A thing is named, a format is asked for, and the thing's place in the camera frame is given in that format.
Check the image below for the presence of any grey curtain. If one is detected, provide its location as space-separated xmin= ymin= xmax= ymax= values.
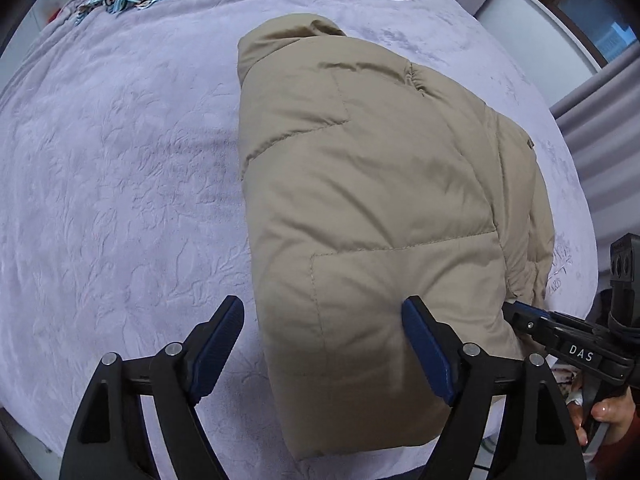
xmin=550 ymin=55 xmax=640 ymax=241

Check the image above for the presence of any dark framed window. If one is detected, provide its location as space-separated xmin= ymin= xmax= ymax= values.
xmin=542 ymin=0 xmax=640 ymax=68

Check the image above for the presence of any lavender plush blanket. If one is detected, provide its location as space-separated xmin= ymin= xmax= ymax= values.
xmin=0 ymin=0 xmax=601 ymax=480

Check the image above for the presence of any person's right hand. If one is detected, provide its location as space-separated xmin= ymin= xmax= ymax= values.
xmin=567 ymin=392 xmax=638 ymax=448

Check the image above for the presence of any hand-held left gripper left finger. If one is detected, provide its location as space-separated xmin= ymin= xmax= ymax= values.
xmin=59 ymin=295 xmax=246 ymax=480

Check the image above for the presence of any beige puffer jacket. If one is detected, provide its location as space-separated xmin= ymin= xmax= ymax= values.
xmin=236 ymin=15 xmax=557 ymax=463

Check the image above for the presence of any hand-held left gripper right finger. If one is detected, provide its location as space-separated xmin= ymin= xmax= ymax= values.
xmin=401 ymin=295 xmax=587 ymax=480

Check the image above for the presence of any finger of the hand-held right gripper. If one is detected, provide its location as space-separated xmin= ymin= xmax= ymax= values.
xmin=501 ymin=300 xmax=566 ymax=348

